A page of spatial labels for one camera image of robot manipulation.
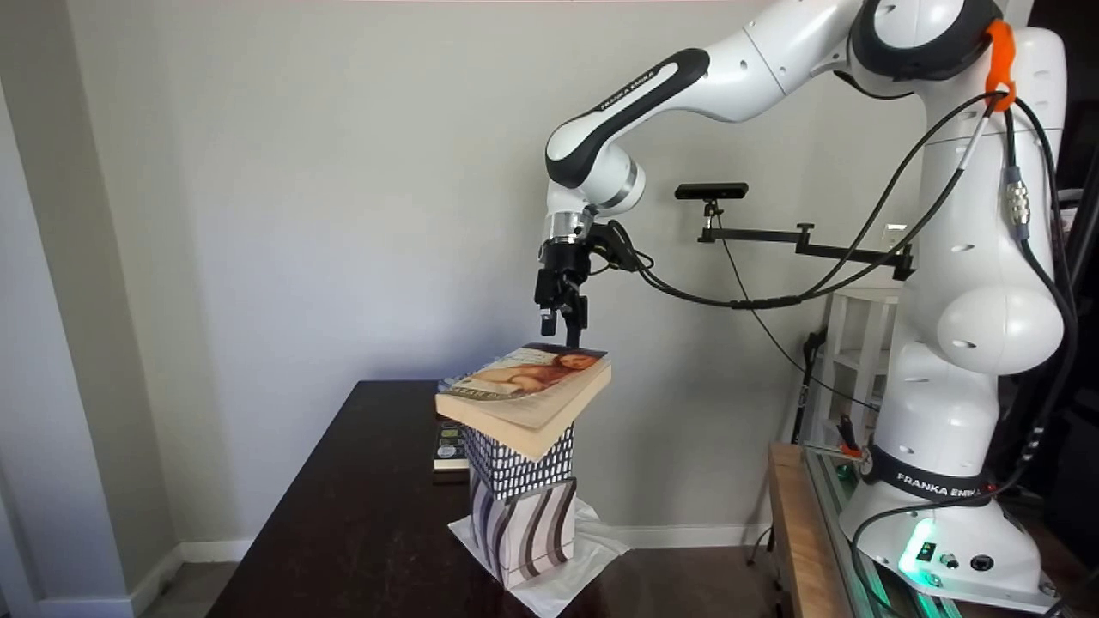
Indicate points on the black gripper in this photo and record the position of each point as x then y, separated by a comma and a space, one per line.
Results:
564, 273

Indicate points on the paperback book with portrait cover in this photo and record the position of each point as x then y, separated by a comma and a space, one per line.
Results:
528, 401

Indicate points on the dotted blue white tissue box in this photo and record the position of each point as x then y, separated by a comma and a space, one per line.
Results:
521, 467

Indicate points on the wavy striped tissue box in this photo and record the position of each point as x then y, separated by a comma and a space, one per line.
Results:
528, 534

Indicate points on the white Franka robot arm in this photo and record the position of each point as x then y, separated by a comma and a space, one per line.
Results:
975, 320

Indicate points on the white paper sheet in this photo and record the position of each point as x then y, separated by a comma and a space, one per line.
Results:
597, 555

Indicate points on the white shelf unit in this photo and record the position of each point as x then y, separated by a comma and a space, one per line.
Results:
854, 344

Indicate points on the dark brown wooden table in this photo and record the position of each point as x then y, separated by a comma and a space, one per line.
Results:
346, 515

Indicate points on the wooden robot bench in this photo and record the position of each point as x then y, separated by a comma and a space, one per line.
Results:
796, 538

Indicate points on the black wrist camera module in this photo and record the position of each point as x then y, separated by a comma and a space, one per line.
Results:
612, 245

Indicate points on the black stereo camera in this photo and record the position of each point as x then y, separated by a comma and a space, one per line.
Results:
710, 190

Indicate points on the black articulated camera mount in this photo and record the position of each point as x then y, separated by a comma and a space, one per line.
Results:
769, 235

